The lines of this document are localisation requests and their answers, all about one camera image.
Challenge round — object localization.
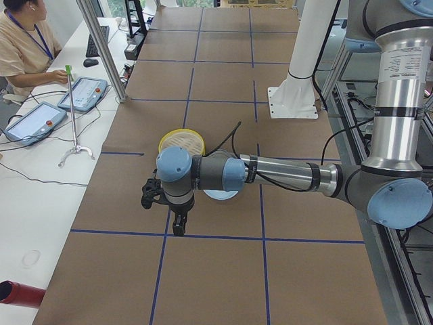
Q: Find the black keyboard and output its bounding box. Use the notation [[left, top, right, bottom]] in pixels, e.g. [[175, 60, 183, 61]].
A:
[[85, 25, 110, 58]]

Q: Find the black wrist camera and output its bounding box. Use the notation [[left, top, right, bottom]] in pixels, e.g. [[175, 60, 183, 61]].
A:
[[141, 178, 168, 209]]

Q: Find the light blue plate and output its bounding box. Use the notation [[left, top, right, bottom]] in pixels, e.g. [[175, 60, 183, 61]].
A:
[[203, 190, 238, 201]]

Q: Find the metal reacher grabber stick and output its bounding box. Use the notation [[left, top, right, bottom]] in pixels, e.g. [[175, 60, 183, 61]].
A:
[[58, 65, 95, 168]]

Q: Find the yellow bamboo steamer basket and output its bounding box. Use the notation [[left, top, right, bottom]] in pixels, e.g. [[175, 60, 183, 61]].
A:
[[158, 129, 206, 161]]

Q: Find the near teach pendant tablet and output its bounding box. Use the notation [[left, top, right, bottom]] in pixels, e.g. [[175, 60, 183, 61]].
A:
[[4, 102, 66, 146]]

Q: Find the red cylinder tube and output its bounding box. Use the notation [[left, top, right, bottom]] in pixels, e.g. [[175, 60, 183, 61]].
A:
[[1, 280, 45, 308]]

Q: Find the black computer mouse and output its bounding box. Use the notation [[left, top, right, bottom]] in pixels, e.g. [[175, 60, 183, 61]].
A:
[[83, 58, 99, 68]]

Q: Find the far teach pendant tablet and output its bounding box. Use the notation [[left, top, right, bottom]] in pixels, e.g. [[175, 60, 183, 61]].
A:
[[72, 77, 108, 112]]

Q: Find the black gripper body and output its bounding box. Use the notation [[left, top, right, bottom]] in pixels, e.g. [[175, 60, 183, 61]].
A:
[[170, 202, 194, 223]]

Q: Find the person in beige shirt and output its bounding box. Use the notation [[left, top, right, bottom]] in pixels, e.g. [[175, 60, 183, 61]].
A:
[[1, 0, 68, 97]]

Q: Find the teach pendant tablet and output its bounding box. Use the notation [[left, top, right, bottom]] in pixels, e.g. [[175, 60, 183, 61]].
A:
[[4, 102, 66, 146], [72, 77, 108, 112]]

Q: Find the aluminium side rail frame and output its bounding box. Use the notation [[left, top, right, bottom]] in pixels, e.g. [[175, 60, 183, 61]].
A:
[[324, 40, 433, 325]]

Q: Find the aluminium frame post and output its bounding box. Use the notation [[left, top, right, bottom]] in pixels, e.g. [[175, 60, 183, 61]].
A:
[[76, 0, 127, 103]]

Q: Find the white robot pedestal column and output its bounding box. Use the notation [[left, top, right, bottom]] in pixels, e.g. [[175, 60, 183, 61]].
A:
[[268, 0, 340, 119]]

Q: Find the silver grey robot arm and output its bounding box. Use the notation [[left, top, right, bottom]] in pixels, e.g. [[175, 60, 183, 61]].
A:
[[141, 1, 432, 236]]

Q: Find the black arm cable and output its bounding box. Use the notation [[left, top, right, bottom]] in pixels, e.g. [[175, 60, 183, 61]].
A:
[[206, 121, 373, 194]]

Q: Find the black stand frame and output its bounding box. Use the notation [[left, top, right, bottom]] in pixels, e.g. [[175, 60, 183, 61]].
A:
[[124, 0, 147, 61]]

